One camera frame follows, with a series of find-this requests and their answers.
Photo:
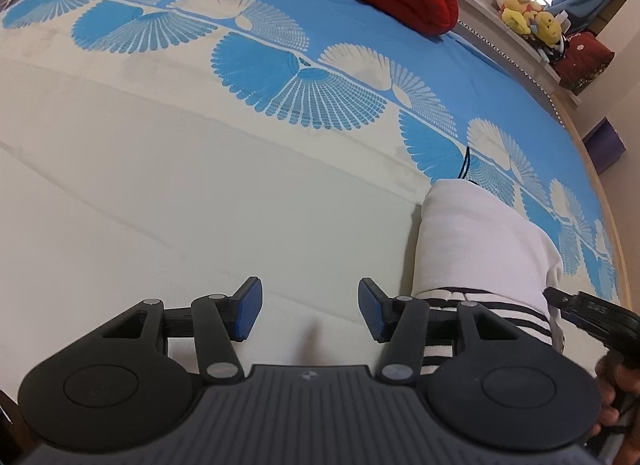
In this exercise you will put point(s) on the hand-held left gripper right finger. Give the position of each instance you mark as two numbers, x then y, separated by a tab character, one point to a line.
372	311

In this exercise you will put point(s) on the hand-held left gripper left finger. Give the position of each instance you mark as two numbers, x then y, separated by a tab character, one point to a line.
248	309

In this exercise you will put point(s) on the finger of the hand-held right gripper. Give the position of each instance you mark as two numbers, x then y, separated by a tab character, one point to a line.
557	299

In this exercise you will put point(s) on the black white striped hooded sweater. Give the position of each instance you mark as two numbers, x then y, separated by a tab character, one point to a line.
480	240

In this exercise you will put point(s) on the person's right hand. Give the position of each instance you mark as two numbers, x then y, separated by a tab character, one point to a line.
617	395

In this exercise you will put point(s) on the blue white patterned bed sheet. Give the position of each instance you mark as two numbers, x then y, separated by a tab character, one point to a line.
175	170

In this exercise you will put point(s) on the purple box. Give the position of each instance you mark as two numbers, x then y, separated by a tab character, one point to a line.
605	145

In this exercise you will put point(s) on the red cushion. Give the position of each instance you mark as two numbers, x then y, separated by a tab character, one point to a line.
585	62

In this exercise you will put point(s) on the black white striped plush toy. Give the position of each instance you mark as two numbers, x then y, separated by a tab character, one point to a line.
555	50

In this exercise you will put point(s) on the yellow bear plush toy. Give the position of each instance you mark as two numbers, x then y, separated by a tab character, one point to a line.
546	27

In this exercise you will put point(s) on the yellow duck plush toy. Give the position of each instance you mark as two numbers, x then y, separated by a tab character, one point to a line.
517	12

